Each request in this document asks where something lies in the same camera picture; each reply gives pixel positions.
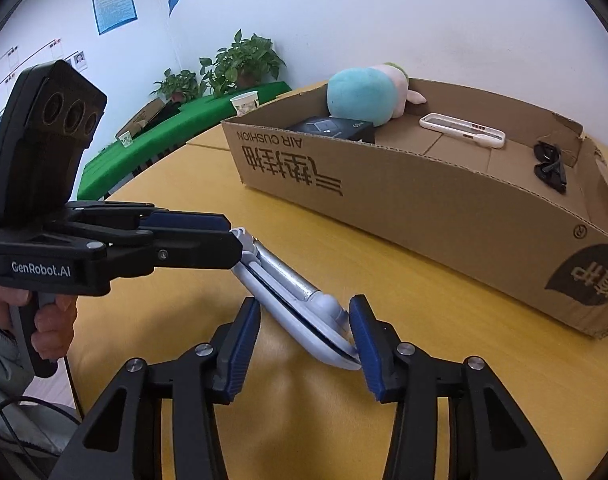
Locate brown cardboard box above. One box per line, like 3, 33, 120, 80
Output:
221, 77, 608, 338

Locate large potted green plant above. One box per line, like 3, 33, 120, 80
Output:
200, 30, 287, 98

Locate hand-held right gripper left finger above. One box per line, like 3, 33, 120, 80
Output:
49, 297, 262, 480

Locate wooden desktop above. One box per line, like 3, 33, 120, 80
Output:
76, 82, 608, 480

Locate white selfie stick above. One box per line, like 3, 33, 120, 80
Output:
229, 227, 362, 372

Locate small cardboard box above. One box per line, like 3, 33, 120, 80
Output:
116, 97, 167, 138

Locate small potted green plant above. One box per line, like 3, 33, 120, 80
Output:
151, 67, 201, 106

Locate wall photo chart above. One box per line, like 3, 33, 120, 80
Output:
0, 37, 90, 106

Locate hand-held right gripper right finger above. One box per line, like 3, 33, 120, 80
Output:
349, 294, 564, 480

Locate white phone case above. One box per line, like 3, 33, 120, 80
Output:
419, 112, 507, 150

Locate teal and pink plush pig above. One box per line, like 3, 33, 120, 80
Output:
327, 62, 427, 127

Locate green tablecloth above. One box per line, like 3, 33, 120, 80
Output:
77, 81, 293, 201

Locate black sunglasses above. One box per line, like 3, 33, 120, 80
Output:
532, 142, 568, 195

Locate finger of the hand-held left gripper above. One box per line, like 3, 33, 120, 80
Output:
64, 201, 233, 241
84, 227, 245, 283

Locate black box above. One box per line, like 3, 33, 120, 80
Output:
285, 115, 376, 145

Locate person's left hand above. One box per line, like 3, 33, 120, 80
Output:
0, 282, 78, 361

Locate white paper cup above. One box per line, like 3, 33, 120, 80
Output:
230, 91, 260, 118

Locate black cable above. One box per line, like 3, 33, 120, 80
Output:
0, 355, 85, 456

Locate blue framed wall poster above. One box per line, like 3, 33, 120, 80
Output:
90, 0, 137, 36

